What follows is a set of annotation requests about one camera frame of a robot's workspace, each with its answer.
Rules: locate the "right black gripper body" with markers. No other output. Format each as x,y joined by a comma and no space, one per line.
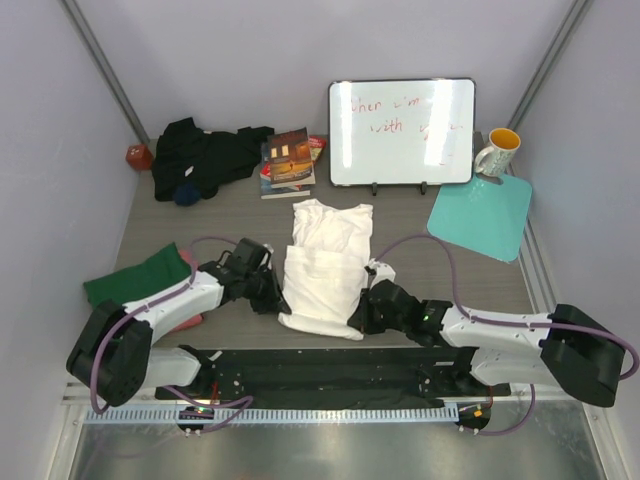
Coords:
379,323

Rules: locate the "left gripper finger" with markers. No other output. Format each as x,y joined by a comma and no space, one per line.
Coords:
265,306
277,292

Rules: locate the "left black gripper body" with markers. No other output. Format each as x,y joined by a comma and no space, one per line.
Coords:
260,284

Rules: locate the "white t-shirt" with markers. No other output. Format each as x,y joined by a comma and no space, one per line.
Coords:
324,268

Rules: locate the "brown Edward Tulane book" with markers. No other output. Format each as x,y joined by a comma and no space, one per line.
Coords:
289,159

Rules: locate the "red Treehouse book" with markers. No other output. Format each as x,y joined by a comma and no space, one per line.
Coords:
317,145

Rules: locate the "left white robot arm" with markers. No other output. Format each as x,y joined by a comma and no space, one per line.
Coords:
116,355

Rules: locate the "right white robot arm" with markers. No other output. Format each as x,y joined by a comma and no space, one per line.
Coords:
566,348

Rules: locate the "folded pink t-shirt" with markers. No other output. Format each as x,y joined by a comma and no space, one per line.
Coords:
187,256

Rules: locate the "dark blue cloth ball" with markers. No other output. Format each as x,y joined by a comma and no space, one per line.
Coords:
186,195

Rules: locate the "folded green t-shirt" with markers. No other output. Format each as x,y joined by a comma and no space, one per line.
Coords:
160,271

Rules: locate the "black t-shirt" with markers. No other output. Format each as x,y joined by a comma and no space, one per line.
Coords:
186,153

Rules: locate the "teal cutting board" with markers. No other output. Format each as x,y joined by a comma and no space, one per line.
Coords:
484,217

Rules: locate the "red cube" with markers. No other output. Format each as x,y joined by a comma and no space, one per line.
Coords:
139,157

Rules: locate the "white whiteboard with writing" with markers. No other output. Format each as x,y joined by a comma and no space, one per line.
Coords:
401,132

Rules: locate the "white mug yellow inside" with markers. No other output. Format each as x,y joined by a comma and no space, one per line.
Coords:
496,156

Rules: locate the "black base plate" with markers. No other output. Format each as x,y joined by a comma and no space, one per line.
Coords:
339,379

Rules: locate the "slotted cable duct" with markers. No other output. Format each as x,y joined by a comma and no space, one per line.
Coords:
190,415

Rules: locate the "left aluminium frame post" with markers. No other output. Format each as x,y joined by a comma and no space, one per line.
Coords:
99,58

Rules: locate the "aluminium frame post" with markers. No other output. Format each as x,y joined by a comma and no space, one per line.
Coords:
561,39
99,58

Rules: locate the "right aluminium frame post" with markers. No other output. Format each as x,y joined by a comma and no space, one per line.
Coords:
561,39

